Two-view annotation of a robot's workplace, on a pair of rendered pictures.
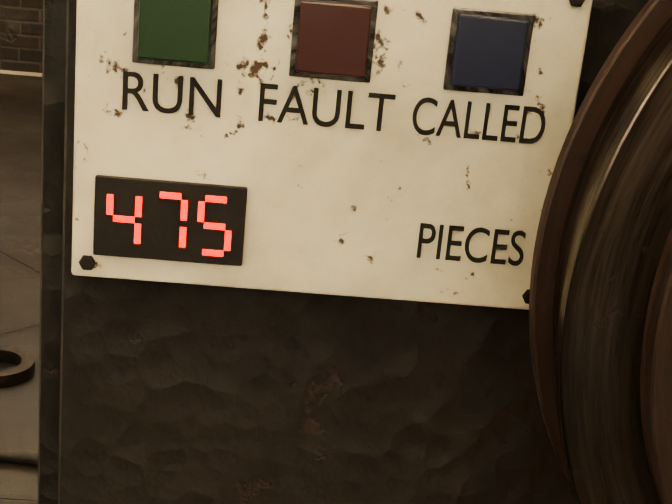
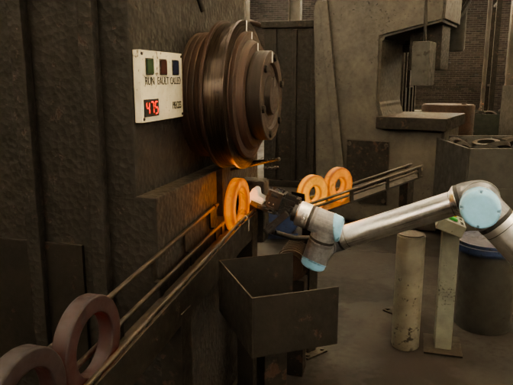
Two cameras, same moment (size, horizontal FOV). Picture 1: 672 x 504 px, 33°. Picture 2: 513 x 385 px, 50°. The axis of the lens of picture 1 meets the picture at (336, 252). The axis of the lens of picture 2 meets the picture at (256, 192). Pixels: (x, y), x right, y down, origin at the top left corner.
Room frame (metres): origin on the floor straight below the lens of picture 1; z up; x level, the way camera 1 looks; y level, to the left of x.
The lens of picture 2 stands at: (-0.15, 1.36, 1.17)
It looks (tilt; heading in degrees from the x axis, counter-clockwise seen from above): 12 degrees down; 289
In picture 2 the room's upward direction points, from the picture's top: straight up
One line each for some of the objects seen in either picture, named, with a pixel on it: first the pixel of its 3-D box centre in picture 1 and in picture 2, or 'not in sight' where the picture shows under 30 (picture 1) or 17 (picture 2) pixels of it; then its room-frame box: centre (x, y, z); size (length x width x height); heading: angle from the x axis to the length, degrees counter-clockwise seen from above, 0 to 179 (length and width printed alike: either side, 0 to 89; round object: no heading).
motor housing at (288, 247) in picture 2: not in sight; (295, 305); (0.40, -0.67, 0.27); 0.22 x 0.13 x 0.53; 93
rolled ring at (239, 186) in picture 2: not in sight; (237, 205); (0.51, -0.33, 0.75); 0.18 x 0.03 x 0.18; 92
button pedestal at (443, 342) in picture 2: not in sight; (446, 280); (-0.18, -1.06, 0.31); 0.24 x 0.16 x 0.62; 93
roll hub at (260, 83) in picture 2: not in sight; (266, 95); (0.41, -0.34, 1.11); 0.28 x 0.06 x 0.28; 93
